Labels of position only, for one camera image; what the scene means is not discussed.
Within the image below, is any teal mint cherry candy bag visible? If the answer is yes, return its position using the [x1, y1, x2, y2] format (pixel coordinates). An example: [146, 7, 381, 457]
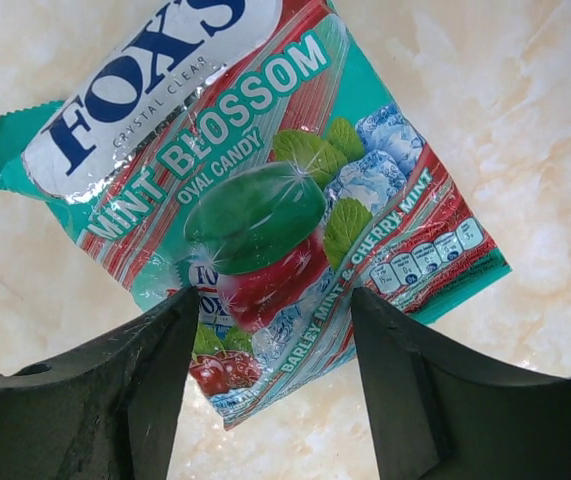
[0, 1, 510, 428]

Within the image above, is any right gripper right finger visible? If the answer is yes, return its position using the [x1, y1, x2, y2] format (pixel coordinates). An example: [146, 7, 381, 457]
[351, 288, 571, 479]

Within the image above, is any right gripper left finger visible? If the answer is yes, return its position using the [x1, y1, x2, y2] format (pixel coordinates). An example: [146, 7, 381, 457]
[0, 288, 199, 479]

